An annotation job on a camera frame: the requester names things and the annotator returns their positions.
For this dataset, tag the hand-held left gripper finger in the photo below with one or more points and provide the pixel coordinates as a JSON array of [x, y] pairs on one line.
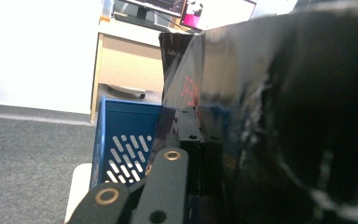
[[190, 140]]

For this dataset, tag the blue plastic file rack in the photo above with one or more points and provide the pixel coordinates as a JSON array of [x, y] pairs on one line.
[[124, 133]]

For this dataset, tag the magazine with portrait cover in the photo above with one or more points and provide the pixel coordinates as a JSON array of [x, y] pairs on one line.
[[276, 109]]

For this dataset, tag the light wooden desk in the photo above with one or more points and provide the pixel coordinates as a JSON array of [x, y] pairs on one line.
[[127, 59]]

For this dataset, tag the pink and white box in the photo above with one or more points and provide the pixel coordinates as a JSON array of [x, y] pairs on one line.
[[192, 14]]

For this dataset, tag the black computer monitor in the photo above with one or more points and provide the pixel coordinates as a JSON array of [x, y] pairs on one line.
[[149, 11]]

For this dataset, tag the white cabinet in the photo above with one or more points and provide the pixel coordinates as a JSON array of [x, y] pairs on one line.
[[40, 53]]

